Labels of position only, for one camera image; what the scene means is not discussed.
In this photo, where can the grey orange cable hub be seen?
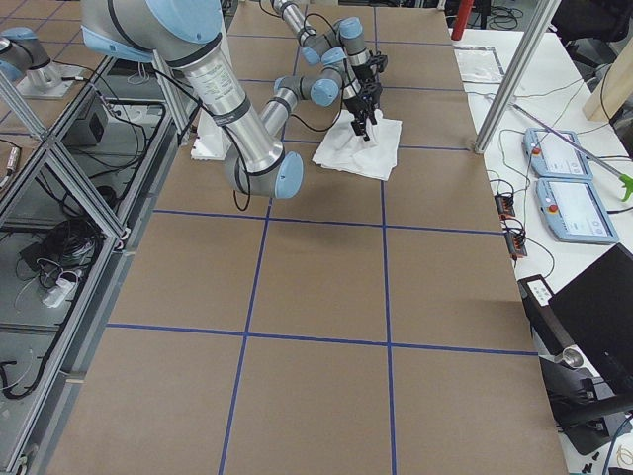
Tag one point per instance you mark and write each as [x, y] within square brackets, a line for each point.
[505, 206]

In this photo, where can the aluminium frame post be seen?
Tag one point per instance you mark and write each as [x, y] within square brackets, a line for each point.
[526, 48]

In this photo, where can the black laptop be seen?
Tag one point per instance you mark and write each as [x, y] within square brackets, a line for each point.
[595, 309]

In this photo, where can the aluminium frame rail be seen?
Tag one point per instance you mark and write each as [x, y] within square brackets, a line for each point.
[71, 221]

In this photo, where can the blue teach pendant near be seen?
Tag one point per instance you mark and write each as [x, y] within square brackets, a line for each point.
[573, 211]

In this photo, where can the clear plastic bag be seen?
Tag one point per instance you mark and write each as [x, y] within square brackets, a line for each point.
[479, 64]

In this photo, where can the blue teach pendant far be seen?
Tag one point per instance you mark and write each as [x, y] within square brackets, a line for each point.
[550, 157]

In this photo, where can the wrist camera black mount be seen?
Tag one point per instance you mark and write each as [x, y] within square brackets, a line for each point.
[377, 62]
[371, 93]

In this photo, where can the white long-sleeve printed shirt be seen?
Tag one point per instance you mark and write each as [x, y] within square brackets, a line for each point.
[342, 150]

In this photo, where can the red cylinder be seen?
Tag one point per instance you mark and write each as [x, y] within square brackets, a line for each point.
[462, 18]

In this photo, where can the grabber reach tool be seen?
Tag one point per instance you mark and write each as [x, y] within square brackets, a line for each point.
[625, 179]

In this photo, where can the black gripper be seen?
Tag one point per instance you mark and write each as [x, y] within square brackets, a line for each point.
[357, 100]
[362, 71]

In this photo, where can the blue teach pendant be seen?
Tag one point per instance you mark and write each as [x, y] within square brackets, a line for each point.
[550, 157]
[573, 211]

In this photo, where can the white mount base plate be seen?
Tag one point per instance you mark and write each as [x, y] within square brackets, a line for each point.
[210, 142]

